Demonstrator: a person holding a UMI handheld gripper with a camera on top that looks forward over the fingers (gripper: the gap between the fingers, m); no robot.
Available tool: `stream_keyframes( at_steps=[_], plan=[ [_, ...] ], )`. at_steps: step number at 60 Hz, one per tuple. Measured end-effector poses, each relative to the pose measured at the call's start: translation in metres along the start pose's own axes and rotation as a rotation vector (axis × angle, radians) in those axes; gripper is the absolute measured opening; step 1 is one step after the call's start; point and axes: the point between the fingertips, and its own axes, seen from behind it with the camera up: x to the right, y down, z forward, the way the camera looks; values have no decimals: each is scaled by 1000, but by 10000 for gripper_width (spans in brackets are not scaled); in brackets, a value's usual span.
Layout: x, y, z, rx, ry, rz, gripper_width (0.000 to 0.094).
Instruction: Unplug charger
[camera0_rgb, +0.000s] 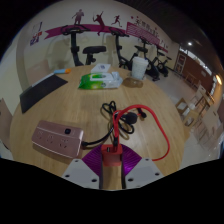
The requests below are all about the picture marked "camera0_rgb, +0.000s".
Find wall posters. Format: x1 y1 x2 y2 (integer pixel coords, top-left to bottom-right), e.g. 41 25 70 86
29 21 44 47

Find wooden chairs and tables group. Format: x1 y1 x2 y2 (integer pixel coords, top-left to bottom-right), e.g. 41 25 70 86
174 83 224 153

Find black desk mat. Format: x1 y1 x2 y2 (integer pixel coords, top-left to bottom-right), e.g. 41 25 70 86
19 74 69 114

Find red charger block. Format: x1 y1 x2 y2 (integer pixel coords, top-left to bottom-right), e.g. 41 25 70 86
100 143 122 167

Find red charging cable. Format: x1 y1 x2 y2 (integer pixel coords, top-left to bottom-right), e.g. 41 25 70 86
112 104 171 162

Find black exercise bike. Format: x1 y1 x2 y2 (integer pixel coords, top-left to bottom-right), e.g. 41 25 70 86
153 44 173 78
134 34 161 82
108 27 135 71
59 24 108 67

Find round wooden coaster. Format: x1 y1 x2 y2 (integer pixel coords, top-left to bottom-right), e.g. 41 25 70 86
122 77 144 89

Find white cup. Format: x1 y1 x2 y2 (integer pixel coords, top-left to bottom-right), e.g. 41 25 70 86
130 56 149 81

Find magenta sports wall decal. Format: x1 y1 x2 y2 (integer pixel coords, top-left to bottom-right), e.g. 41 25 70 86
44 9 169 53

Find ceiling lights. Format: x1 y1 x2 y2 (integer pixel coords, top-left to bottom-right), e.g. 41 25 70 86
186 39 224 86

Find green wet wipes pack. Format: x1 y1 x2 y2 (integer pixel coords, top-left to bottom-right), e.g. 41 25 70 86
78 71 124 90

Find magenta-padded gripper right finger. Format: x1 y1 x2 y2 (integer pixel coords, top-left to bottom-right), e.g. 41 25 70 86
120 143 164 190

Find white tissue box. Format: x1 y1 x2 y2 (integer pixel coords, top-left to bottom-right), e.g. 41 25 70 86
90 63 113 74

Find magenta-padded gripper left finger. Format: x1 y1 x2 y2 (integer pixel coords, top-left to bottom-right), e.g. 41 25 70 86
62 144 104 190

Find light wooden chair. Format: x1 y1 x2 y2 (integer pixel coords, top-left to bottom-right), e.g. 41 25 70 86
0 98 14 151

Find black power strip cable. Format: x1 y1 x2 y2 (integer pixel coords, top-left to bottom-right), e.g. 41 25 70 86
80 100 148 148

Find pink power strip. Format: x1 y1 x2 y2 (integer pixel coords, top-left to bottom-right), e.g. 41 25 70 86
31 119 85 159

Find blue and orange marker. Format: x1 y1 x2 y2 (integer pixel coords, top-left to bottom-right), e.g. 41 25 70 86
53 68 72 75

